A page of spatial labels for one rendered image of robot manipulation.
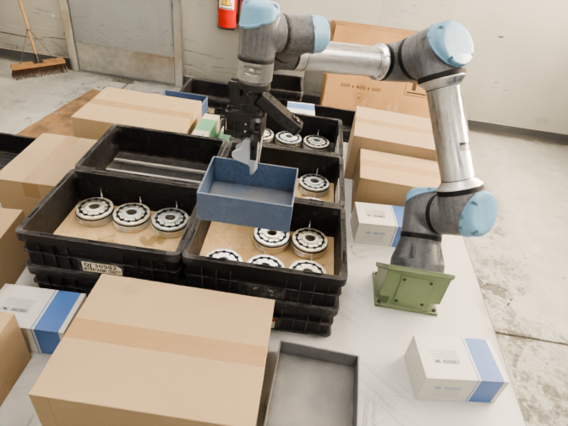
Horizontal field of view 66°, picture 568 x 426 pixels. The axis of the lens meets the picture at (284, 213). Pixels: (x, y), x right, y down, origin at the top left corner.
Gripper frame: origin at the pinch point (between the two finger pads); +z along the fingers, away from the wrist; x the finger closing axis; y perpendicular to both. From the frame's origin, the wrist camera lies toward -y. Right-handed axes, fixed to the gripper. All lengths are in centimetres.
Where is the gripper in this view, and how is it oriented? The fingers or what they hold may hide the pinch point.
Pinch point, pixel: (255, 168)
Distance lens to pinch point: 103.0
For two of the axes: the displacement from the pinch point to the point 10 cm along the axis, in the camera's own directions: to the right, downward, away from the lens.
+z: -1.2, 8.5, 5.2
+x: -1.3, 5.0, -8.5
